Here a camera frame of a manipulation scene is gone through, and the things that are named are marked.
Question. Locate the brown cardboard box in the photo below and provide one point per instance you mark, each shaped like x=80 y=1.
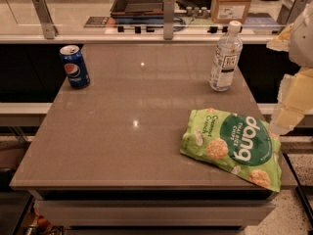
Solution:
x=224 y=11

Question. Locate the dark open tray box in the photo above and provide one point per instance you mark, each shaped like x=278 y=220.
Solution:
x=137 y=8

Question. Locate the white drawer front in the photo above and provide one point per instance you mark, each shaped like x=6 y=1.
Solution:
x=154 y=213

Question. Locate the middle metal glass bracket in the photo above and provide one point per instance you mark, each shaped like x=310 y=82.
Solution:
x=168 y=19

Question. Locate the metal glass bracket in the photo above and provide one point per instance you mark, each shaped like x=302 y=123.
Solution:
x=290 y=10
x=49 y=29
x=168 y=19

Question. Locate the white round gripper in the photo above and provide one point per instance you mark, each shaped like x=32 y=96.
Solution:
x=302 y=43

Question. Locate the left metal glass bracket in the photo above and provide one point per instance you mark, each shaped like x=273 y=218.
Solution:
x=49 y=29

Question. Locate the blue pepsi can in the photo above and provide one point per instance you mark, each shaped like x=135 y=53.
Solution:
x=74 y=66

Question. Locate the green dang chips bag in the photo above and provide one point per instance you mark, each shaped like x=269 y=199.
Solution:
x=241 y=145

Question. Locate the right metal glass bracket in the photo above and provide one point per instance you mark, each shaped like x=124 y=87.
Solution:
x=290 y=10

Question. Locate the clear plastic water bottle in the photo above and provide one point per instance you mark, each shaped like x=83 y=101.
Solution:
x=226 y=57

